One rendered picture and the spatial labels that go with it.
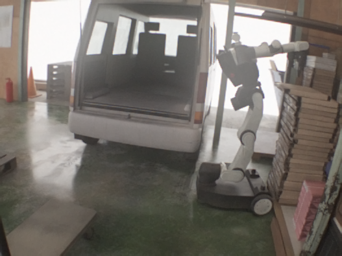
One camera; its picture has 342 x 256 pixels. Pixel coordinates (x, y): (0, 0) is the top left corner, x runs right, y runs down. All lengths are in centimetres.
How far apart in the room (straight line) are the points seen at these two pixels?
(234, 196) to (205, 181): 29
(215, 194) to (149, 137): 88
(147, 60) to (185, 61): 64
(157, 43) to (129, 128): 216
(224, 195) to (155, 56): 293
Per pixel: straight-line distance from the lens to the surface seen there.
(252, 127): 237
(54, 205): 205
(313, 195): 202
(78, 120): 307
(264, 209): 249
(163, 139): 277
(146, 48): 471
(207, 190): 241
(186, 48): 457
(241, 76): 221
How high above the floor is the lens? 132
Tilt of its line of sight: 16 degrees down
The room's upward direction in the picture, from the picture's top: 6 degrees clockwise
